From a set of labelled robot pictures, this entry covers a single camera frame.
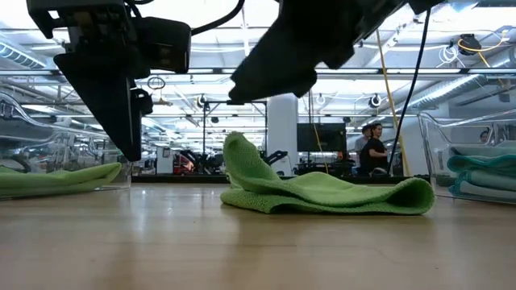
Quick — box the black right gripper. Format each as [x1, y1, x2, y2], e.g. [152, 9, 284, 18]
[228, 0, 404, 104]

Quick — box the clear plastic basket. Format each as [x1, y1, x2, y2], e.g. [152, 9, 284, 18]
[0, 91, 135, 191]
[417, 107, 516, 205]

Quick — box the yellow hanging cable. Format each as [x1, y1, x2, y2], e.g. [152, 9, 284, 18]
[310, 90, 331, 175]

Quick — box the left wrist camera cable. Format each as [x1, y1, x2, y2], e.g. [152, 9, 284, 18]
[124, 0, 247, 36]

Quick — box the black monitor screen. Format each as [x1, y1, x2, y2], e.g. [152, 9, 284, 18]
[297, 122, 347, 153]

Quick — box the black ceiling cord reel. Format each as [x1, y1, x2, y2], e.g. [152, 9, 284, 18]
[458, 33, 479, 56]

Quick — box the white cabinet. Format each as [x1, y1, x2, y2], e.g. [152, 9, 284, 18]
[156, 147, 175, 175]

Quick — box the black metal gantry frame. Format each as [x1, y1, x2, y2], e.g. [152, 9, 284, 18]
[201, 99, 268, 162]

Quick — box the silver ventilation duct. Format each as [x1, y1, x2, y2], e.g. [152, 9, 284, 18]
[0, 39, 49, 70]
[405, 52, 516, 110]

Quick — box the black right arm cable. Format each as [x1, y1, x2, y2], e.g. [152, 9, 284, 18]
[386, 7, 432, 175]

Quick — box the white pillar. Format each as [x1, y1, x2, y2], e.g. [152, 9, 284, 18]
[267, 93, 300, 177]

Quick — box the black hanging ring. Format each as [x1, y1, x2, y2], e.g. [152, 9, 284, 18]
[146, 76, 167, 91]

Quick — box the red machine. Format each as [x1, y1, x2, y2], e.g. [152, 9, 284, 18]
[173, 151, 195, 175]

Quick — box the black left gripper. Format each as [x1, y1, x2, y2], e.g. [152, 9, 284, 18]
[26, 0, 155, 163]

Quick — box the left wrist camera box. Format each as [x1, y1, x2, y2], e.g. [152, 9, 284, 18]
[135, 15, 193, 75]

